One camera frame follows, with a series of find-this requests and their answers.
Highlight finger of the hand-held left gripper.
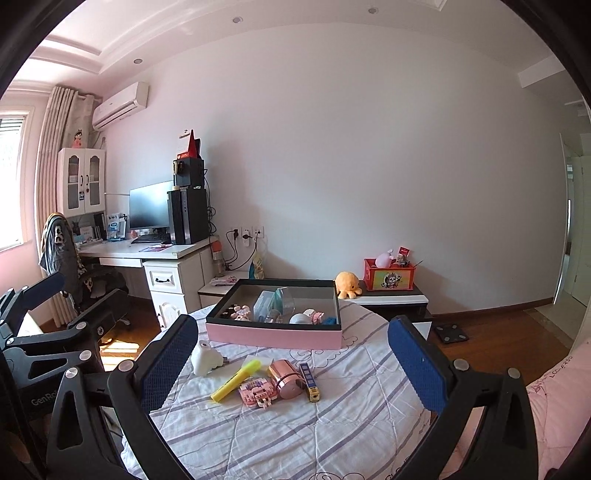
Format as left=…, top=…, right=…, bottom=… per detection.
left=0, top=288, right=131, bottom=381
left=0, top=271, right=65, bottom=343

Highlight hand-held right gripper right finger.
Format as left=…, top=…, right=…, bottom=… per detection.
left=387, top=315, right=541, bottom=480

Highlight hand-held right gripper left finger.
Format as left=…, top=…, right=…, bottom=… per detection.
left=46, top=314, right=199, bottom=480

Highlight yellow highlighter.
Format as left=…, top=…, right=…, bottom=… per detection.
left=211, top=360, right=262, bottom=403

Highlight pink black storage box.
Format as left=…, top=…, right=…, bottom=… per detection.
left=204, top=278, right=343, bottom=350

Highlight clear plastic box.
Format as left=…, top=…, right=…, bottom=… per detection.
left=253, top=291, right=278, bottom=322

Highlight rose gold cylinder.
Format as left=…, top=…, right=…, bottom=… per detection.
left=268, top=359, right=308, bottom=401

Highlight teal plastic item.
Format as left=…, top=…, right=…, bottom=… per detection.
left=272, top=288, right=296, bottom=313

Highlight black office chair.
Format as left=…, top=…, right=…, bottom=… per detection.
left=39, top=212, right=132, bottom=333

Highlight black bathroom scale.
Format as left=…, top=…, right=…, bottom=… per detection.
left=433, top=322, right=469, bottom=343

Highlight white desk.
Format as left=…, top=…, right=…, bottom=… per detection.
left=76, top=235, right=220, bottom=330

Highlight red storage crate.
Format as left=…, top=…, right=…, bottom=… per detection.
left=363, top=258, right=414, bottom=291

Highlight window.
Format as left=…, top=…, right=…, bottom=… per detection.
left=0, top=111, right=31, bottom=250

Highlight orange octopus plush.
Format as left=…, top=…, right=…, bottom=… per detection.
left=335, top=271, right=362, bottom=300

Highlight white glass door cabinet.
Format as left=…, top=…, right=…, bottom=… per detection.
left=58, top=148, right=106, bottom=217

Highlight striped white quilt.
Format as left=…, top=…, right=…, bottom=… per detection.
left=121, top=302, right=444, bottom=480

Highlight black computer monitor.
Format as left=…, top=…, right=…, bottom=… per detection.
left=129, top=181, right=174, bottom=232

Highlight beige curtain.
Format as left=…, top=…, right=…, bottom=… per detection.
left=34, top=85, right=102, bottom=324

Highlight black computer tower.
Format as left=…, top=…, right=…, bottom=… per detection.
left=167, top=188, right=209, bottom=245

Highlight pink blanket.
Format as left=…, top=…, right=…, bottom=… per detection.
left=443, top=353, right=587, bottom=480

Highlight black speaker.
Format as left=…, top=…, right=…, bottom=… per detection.
left=173, top=157, right=205, bottom=190

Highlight red boxes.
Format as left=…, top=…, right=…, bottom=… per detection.
left=178, top=129, right=202, bottom=160

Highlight white air conditioner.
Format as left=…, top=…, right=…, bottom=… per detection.
left=91, top=82, right=150, bottom=130

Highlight white door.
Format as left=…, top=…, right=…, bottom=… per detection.
left=560, top=134, right=591, bottom=319

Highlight black power cable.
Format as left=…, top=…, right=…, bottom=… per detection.
left=225, top=229, right=241, bottom=271

